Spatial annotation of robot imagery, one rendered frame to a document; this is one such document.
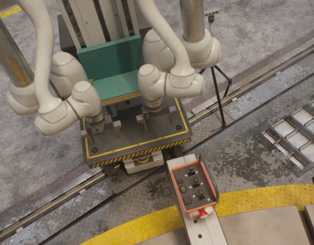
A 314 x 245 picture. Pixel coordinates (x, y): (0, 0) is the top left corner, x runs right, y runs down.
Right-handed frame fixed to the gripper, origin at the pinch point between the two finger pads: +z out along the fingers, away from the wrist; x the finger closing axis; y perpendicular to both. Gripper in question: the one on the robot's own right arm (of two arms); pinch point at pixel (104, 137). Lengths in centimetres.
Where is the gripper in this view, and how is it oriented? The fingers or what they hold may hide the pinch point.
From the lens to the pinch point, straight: 168.2
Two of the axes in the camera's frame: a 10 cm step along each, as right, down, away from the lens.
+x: -9.6, 2.6, -0.4
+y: -2.3, -7.6, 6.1
